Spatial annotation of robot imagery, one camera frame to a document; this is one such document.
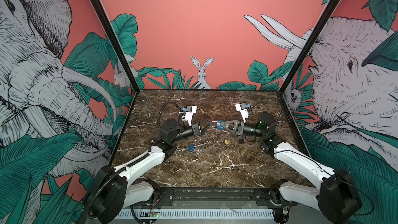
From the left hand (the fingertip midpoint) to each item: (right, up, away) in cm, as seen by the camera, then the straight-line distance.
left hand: (213, 125), depth 67 cm
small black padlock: (+19, -14, +26) cm, 35 cm away
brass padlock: (+10, -14, +26) cm, 32 cm away
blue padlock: (+3, -1, +1) cm, 3 cm away
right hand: (+3, -1, 0) cm, 3 cm away
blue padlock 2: (-12, -17, +23) cm, 31 cm away
